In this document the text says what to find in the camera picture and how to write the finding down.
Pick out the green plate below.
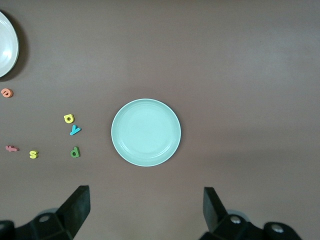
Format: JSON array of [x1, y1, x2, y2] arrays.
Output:
[[110, 98, 182, 168]]

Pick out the teal foam letter y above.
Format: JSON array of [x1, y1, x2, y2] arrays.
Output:
[[69, 124, 82, 136]]

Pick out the orange foam letter e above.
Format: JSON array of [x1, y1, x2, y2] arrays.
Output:
[[0, 87, 15, 99]]

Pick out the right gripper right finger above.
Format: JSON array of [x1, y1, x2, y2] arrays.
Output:
[[201, 186, 304, 240]]

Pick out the green foam letter p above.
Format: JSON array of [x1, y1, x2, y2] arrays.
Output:
[[69, 146, 81, 159]]

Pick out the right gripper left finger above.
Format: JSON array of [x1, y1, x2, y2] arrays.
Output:
[[0, 185, 91, 240]]

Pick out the brown table cover sheet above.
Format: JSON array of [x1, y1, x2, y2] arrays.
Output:
[[0, 0, 320, 240]]

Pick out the beige plate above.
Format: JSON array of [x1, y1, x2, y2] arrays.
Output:
[[0, 10, 20, 79]]

